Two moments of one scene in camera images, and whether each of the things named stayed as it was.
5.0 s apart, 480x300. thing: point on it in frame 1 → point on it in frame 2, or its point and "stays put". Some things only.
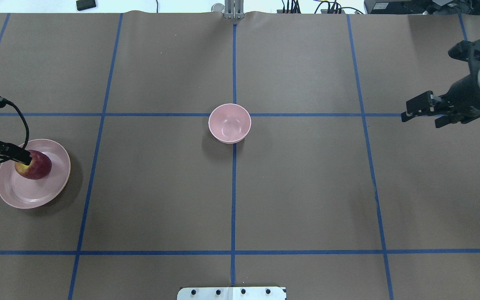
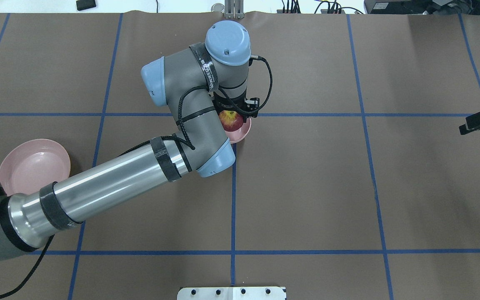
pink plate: (19, 191) stays put
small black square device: (85, 4) stays put
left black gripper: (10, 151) → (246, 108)
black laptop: (429, 7) stays put
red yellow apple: (40, 167) → (231, 121)
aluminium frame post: (234, 9) stays put
